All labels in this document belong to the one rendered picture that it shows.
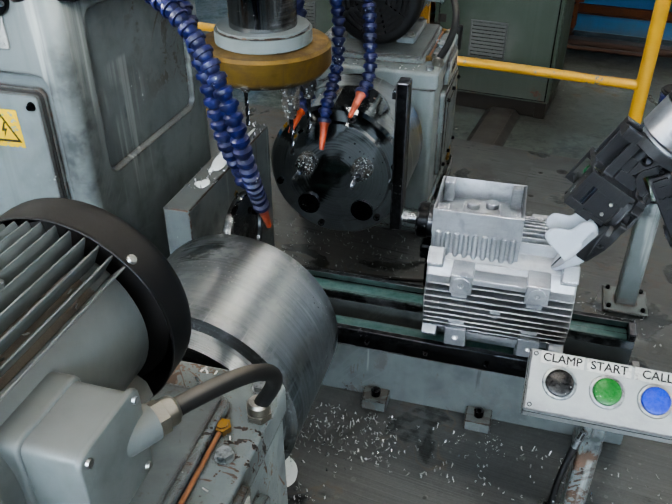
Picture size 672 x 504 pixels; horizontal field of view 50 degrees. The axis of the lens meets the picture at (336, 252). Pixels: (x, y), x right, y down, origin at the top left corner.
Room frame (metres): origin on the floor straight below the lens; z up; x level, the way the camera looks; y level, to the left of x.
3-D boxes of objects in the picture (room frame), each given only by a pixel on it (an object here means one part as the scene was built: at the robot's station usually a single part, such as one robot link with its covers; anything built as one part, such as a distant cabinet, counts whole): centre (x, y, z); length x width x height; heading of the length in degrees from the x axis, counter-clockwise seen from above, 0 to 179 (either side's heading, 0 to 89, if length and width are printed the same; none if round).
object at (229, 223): (0.97, 0.15, 1.02); 0.15 x 0.02 x 0.15; 164
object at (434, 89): (1.52, -0.11, 0.99); 0.35 x 0.31 x 0.37; 164
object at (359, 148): (1.27, -0.03, 1.04); 0.41 x 0.25 x 0.25; 164
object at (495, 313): (0.86, -0.24, 1.02); 0.20 x 0.19 x 0.19; 75
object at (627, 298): (1.09, -0.54, 1.01); 0.08 x 0.08 x 0.42; 74
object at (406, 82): (1.04, -0.10, 1.12); 0.04 x 0.03 x 0.26; 74
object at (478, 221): (0.87, -0.20, 1.11); 0.12 x 0.11 x 0.07; 75
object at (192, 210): (0.99, 0.21, 0.97); 0.30 x 0.11 x 0.34; 164
